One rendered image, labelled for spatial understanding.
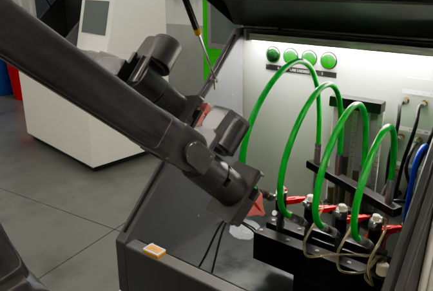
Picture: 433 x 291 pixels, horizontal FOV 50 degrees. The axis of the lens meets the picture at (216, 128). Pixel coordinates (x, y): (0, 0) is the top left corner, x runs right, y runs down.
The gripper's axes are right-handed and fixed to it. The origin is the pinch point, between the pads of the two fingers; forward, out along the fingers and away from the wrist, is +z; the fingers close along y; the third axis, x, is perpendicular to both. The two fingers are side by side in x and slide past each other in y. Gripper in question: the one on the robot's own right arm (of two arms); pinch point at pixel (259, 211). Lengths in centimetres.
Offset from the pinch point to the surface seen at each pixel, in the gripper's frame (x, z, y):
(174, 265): 26.3, 16.1, -19.3
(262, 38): 46, 16, 47
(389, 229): -6.9, 33.7, 14.2
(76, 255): 188, 106, -65
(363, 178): -8.0, 11.4, 16.5
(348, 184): 9.1, 36.0, 21.0
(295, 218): 7.5, 21.4, 4.9
